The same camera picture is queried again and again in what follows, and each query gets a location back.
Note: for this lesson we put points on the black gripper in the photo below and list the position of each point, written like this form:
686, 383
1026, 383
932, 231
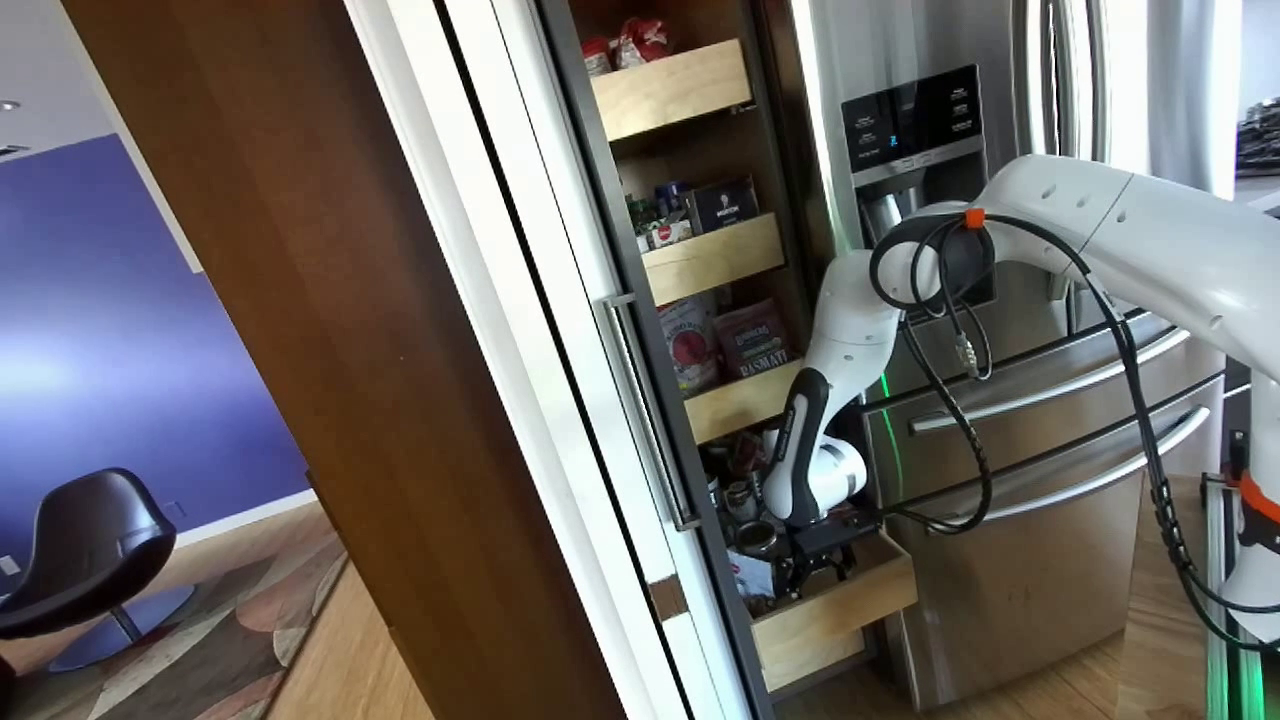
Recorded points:
827, 541

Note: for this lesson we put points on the dark pantry cabinet door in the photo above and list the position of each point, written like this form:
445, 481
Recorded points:
742, 660

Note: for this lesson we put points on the stainless steel refrigerator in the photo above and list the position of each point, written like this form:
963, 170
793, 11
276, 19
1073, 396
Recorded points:
1041, 603

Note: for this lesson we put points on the light wooden pantry drawer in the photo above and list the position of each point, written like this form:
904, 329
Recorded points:
673, 89
712, 261
742, 405

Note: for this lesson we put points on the red white snack bag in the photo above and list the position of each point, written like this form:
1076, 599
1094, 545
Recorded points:
642, 40

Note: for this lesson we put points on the grey area rug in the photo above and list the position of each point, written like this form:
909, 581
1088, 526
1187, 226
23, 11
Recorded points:
201, 665

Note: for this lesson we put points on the wooden pantry cabinet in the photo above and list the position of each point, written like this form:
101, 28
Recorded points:
786, 162

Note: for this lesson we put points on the small red white packet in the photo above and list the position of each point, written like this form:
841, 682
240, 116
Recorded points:
599, 54

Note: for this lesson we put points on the dark food box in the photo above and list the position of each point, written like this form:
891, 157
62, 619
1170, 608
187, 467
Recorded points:
662, 226
724, 206

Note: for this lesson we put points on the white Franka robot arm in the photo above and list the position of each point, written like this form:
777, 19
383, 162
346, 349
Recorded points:
1147, 226

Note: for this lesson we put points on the dark cabinet panel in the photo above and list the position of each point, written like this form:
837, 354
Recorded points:
827, 642

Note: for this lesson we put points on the grey red food box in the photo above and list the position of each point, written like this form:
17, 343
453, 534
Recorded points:
755, 339

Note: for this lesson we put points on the dark countertop clutter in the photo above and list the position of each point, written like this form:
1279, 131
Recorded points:
1263, 133

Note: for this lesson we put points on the brown wooden side panel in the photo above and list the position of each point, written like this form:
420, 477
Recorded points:
333, 334

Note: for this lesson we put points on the red food bag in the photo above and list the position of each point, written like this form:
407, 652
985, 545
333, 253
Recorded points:
690, 349

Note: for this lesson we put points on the black swivel lounge chair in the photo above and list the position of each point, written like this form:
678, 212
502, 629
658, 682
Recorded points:
80, 545

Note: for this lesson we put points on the black fridge dispenser panel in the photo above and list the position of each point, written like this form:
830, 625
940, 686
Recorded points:
915, 112

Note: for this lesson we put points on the white door edge post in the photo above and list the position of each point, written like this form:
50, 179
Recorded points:
533, 133

